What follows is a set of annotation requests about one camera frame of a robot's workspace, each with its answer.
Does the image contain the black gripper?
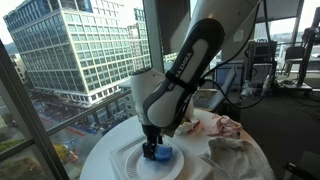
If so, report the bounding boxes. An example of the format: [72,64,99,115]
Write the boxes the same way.
[141,123,164,162]

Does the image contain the blue sponge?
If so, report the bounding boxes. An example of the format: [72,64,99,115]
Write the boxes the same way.
[153,143,174,163]

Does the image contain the white paper plate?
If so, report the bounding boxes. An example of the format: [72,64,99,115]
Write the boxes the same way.
[125,141,185,180]

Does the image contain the white square tray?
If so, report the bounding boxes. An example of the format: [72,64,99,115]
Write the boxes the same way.
[109,133,216,180]

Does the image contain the metal window railing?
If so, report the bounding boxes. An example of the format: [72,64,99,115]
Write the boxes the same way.
[0,84,134,155]

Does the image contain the crumpled pink white cloth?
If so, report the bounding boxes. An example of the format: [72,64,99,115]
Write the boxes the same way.
[203,113,244,139]

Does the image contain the beige waffle towel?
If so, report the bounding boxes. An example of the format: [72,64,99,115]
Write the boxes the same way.
[198,135,276,180]

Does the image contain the glass office building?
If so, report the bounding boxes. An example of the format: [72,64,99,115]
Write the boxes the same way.
[2,0,152,108]

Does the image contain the black equipment cart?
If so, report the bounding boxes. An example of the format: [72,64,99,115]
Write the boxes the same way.
[246,38,279,90]

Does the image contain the black office chair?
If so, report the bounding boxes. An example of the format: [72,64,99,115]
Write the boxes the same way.
[280,45,306,78]

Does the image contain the blue screen with white frame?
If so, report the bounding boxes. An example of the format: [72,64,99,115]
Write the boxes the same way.
[199,62,246,111]

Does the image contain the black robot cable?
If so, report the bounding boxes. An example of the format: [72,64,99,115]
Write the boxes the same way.
[199,0,278,110]

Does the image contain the black camera stand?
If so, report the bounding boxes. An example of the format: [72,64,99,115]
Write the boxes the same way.
[295,6,320,88]

